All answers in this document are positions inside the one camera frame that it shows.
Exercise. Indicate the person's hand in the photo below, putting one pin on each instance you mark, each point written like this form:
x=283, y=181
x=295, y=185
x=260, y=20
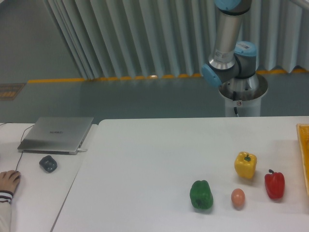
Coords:
x=9, y=181

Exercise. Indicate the white striped sleeve forearm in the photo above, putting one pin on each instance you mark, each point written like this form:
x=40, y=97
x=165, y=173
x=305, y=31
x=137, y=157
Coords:
x=5, y=210

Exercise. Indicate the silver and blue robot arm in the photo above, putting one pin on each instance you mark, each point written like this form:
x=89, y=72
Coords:
x=254, y=33

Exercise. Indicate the yellow woven basket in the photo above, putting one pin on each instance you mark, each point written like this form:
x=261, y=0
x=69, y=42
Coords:
x=303, y=139

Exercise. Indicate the small black plastic device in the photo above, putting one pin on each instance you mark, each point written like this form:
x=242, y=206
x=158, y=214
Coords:
x=48, y=163

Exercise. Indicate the silver closed laptop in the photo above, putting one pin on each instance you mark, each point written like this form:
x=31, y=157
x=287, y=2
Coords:
x=56, y=135

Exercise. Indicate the green bell pepper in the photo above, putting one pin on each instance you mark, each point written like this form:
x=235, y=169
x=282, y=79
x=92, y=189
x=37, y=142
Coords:
x=200, y=195

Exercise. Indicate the brown egg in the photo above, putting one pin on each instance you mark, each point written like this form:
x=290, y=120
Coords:
x=238, y=198

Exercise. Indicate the yellow bell pepper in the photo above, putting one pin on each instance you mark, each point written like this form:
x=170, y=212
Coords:
x=245, y=165

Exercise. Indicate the red bell pepper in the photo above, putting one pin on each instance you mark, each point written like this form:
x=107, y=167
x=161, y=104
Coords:
x=274, y=184

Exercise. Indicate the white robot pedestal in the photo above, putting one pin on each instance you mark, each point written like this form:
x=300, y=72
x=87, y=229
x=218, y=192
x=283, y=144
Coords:
x=243, y=97

